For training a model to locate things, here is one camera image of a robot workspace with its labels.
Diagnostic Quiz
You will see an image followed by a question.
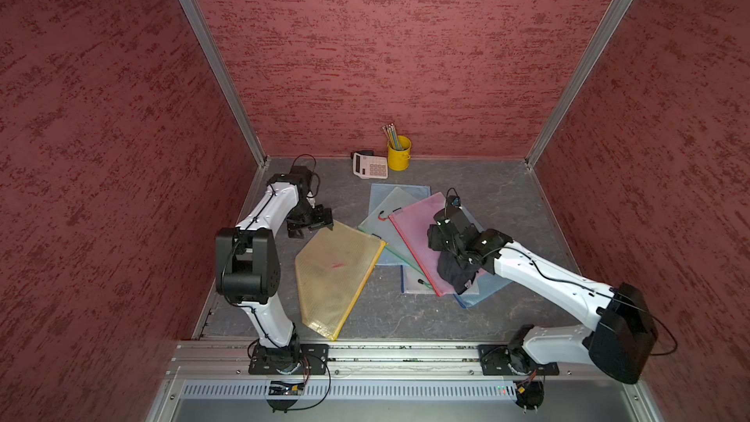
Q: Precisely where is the coloured pencils bundle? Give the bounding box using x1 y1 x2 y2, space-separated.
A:
382 123 404 152

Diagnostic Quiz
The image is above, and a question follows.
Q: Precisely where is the aluminium front rail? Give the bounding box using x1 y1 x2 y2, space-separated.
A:
143 339 666 422

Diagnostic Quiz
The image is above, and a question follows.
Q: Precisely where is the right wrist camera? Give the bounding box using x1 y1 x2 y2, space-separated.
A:
441 203 470 231

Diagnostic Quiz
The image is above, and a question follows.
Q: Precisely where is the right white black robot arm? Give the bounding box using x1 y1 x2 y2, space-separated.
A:
428 206 658 384

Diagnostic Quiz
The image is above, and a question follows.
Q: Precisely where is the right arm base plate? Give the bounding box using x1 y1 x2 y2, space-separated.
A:
478 344 560 378

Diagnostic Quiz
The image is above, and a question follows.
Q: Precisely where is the blue mesh document bag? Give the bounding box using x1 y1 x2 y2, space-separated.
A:
453 204 514 310

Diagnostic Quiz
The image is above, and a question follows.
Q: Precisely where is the left aluminium corner post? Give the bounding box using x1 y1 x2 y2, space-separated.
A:
178 0 267 168

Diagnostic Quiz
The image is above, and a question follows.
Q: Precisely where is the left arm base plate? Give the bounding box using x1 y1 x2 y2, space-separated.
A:
248 343 330 376

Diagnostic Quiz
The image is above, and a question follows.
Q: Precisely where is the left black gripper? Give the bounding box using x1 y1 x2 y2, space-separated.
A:
286 199 332 236

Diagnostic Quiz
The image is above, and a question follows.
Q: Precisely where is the yellow pen cup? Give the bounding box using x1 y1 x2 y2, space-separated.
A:
387 136 412 172

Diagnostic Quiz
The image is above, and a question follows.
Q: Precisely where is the aluminium corner post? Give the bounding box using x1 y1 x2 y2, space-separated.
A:
178 0 267 168
525 0 634 171

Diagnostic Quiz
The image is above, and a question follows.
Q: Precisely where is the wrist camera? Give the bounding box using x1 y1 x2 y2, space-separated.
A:
441 203 470 231
288 165 318 199

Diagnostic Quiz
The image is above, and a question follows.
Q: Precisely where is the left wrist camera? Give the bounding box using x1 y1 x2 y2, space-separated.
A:
288 165 318 199

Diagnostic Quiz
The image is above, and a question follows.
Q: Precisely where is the light blue document bag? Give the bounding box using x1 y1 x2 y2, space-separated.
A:
368 184 432 267

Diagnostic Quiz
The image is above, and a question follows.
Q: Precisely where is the yellow mesh document bag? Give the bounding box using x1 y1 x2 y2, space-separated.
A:
295 222 386 341

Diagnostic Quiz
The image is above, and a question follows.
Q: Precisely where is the pink mesh document bag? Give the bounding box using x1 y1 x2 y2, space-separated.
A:
389 193 482 297

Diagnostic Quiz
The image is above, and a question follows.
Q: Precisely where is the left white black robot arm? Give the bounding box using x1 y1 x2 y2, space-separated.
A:
215 174 333 367

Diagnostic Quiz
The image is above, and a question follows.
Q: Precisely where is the right aluminium corner post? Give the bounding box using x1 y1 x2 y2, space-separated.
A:
525 0 634 171

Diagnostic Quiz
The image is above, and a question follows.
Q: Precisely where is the green mesh document bag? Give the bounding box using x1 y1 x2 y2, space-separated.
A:
357 189 424 275

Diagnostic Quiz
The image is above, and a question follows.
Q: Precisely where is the white mesh document bag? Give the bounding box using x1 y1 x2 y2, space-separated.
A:
402 266 486 296

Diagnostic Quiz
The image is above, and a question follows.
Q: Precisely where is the pink desk calculator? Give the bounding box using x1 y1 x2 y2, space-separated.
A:
352 152 389 180

